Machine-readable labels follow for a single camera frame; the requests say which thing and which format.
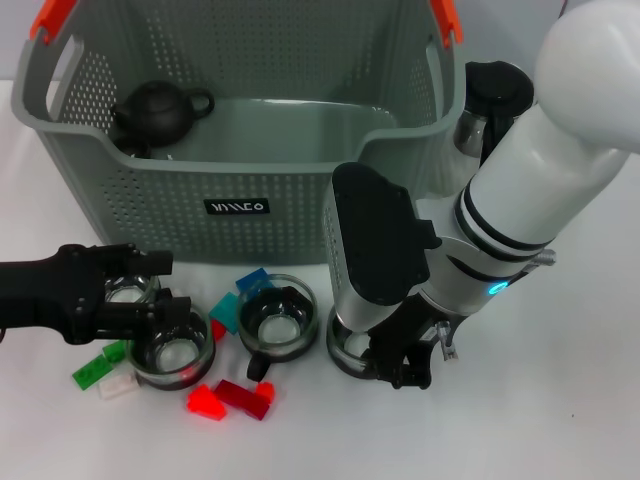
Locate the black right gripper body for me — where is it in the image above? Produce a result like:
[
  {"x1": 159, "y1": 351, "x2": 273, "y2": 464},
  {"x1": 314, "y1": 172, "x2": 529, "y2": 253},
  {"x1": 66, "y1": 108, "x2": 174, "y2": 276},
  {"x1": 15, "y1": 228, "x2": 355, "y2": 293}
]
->
[{"x1": 370, "y1": 293, "x2": 442, "y2": 355}]

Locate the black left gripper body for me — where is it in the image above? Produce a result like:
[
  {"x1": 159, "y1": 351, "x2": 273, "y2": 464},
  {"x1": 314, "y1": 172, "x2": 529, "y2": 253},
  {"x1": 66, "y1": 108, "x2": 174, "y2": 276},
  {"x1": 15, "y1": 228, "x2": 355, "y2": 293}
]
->
[{"x1": 0, "y1": 243, "x2": 109, "y2": 346}]

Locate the glass teacup black base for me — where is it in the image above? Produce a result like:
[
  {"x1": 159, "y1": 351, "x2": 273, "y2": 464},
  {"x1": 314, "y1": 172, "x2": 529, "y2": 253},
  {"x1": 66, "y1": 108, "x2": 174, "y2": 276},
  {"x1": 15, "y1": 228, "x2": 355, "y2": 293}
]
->
[
  {"x1": 325, "y1": 307, "x2": 396, "y2": 381},
  {"x1": 235, "y1": 273, "x2": 320, "y2": 382},
  {"x1": 124, "y1": 299, "x2": 217, "y2": 391},
  {"x1": 99, "y1": 269, "x2": 162, "y2": 314}
]

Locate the grey perforated storage basket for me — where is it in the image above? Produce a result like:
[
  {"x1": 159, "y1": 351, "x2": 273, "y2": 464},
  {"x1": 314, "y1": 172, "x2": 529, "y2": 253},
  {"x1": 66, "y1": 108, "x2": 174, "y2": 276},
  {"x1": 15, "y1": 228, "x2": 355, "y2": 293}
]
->
[{"x1": 10, "y1": 0, "x2": 467, "y2": 265}]

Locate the small green toy brick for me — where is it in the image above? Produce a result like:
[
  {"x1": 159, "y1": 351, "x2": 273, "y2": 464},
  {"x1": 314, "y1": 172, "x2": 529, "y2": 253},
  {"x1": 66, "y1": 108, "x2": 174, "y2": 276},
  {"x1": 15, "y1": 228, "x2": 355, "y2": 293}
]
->
[{"x1": 102, "y1": 339, "x2": 127, "y2": 364}]

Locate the teal toy brick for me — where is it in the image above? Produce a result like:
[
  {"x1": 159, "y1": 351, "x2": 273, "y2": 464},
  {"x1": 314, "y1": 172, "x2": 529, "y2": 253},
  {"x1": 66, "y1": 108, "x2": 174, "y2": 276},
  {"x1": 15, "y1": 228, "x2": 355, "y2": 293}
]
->
[{"x1": 207, "y1": 292, "x2": 241, "y2": 324}]

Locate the white toy brick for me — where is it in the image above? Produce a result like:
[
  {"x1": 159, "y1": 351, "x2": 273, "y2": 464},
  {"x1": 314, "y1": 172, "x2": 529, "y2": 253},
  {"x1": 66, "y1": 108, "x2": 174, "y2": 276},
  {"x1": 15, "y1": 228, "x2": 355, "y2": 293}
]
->
[{"x1": 98, "y1": 373, "x2": 140, "y2": 402}]

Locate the long green toy brick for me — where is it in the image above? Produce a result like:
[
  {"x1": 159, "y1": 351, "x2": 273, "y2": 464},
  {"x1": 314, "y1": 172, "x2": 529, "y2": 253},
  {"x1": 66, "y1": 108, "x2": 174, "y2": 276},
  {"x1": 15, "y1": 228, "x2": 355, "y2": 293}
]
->
[{"x1": 71, "y1": 355, "x2": 115, "y2": 389}]

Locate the bright red toy brick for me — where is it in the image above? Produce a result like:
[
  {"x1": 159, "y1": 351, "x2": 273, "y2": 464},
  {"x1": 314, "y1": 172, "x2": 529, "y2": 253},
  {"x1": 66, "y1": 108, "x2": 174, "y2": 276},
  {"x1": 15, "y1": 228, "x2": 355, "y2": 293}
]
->
[{"x1": 186, "y1": 383, "x2": 227, "y2": 421}]

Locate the blue toy brick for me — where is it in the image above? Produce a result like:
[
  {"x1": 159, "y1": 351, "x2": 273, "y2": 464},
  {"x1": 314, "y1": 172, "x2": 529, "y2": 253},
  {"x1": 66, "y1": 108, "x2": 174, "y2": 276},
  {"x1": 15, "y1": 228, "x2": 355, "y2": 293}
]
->
[{"x1": 234, "y1": 267, "x2": 274, "y2": 297}]

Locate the dark red toy brick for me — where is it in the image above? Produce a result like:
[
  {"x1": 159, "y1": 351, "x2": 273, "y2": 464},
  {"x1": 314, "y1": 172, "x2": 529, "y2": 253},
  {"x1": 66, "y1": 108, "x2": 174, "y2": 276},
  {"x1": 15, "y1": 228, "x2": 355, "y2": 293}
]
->
[{"x1": 213, "y1": 378, "x2": 271, "y2": 422}]

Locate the black teapot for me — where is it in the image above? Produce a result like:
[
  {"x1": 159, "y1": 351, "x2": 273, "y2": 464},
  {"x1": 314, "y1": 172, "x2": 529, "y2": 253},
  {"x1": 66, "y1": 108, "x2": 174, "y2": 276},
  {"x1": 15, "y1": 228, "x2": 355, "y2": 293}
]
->
[{"x1": 109, "y1": 80, "x2": 216, "y2": 149}]

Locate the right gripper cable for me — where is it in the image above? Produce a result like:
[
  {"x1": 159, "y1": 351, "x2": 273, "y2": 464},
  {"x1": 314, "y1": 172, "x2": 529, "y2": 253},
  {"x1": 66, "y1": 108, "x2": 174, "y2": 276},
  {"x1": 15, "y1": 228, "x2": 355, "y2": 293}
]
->
[{"x1": 433, "y1": 247, "x2": 559, "y2": 364}]

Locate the glass coffee pot black handle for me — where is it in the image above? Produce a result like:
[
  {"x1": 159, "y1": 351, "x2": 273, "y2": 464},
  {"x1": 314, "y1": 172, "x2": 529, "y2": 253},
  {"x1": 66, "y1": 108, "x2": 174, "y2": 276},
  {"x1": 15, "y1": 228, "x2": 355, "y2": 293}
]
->
[{"x1": 452, "y1": 59, "x2": 536, "y2": 166}]

